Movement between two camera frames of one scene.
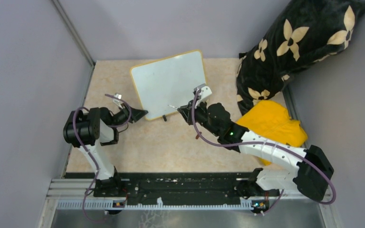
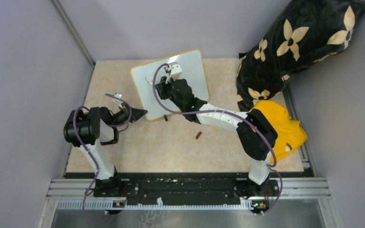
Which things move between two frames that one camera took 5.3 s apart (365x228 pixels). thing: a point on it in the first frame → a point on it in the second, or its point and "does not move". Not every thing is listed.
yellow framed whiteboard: x=170 y=81 does not move
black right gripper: x=186 y=111 → x=162 y=87
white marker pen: x=173 y=107 → x=148 y=82
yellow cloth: x=271 y=120 does not move
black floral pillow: x=302 y=32 does not move
